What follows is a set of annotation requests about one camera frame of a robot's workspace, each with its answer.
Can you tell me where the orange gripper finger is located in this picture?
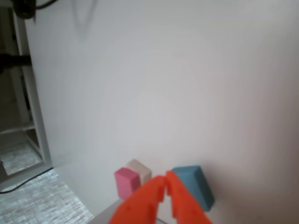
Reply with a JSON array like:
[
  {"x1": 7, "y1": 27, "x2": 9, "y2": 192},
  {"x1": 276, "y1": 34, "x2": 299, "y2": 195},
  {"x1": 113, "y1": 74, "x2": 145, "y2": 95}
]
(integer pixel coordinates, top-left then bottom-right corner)
[
  {"x1": 165, "y1": 171, "x2": 214, "y2": 224},
  {"x1": 109, "y1": 175, "x2": 167, "y2": 224}
]

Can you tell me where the pink cuboid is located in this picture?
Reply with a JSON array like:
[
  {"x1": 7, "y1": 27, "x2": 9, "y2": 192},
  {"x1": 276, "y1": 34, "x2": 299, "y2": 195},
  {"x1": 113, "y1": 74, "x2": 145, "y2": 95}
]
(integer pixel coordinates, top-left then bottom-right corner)
[{"x1": 114, "y1": 167, "x2": 141, "y2": 200}]

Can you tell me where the blue cuboid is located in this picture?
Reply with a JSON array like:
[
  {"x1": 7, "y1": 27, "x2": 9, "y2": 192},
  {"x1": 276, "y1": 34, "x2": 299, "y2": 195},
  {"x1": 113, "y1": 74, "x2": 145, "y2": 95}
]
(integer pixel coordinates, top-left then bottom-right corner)
[{"x1": 171, "y1": 165, "x2": 215, "y2": 212}]

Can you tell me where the white cuboid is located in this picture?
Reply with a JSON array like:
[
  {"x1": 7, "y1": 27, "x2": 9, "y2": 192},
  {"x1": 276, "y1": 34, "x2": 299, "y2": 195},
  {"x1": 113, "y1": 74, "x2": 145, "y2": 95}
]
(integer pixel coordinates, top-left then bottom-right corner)
[{"x1": 126, "y1": 159, "x2": 152, "y2": 187}]

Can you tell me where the black bar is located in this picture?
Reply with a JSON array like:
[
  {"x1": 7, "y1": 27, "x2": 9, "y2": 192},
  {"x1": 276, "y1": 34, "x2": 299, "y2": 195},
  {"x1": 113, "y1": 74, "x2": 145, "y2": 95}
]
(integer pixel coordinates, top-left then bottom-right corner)
[{"x1": 0, "y1": 53, "x2": 32, "y2": 74}]

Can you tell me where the black floor cable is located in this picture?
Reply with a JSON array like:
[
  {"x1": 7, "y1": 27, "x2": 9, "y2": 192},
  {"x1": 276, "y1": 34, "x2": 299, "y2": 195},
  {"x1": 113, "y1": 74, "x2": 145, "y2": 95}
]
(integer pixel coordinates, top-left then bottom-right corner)
[{"x1": 0, "y1": 167, "x2": 53, "y2": 194}]

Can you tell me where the white table frame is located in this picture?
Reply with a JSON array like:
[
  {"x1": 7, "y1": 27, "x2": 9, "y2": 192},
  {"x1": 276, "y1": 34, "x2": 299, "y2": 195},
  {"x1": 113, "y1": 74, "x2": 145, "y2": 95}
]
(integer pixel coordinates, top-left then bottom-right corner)
[{"x1": 0, "y1": 7, "x2": 53, "y2": 185}]

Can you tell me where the thick black camera cable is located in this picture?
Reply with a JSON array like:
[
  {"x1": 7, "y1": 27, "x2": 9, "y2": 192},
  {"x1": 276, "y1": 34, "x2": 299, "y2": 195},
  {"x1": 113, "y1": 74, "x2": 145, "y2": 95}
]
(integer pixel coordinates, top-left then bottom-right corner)
[{"x1": 35, "y1": 0, "x2": 58, "y2": 9}]

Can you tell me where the black table camera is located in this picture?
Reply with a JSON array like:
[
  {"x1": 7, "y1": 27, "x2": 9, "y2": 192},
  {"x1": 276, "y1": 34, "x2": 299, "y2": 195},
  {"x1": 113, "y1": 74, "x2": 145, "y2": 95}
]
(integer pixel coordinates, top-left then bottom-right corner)
[{"x1": 13, "y1": 0, "x2": 37, "y2": 19}]

